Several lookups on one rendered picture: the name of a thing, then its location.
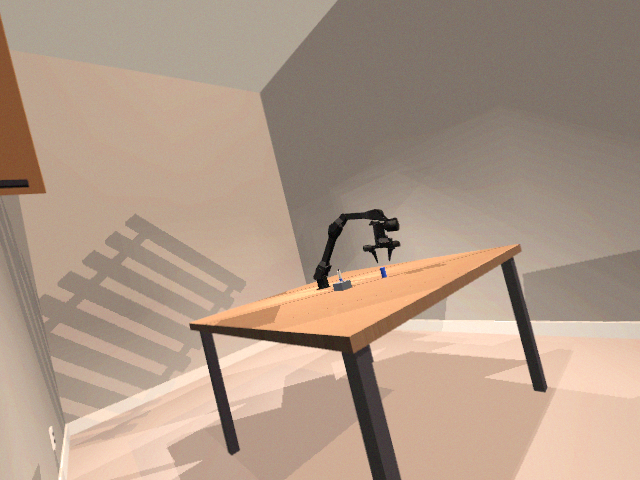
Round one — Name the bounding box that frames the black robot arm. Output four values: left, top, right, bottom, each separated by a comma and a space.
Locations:
313, 209, 400, 290

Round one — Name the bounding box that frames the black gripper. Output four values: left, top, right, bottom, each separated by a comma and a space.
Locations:
363, 232, 400, 263

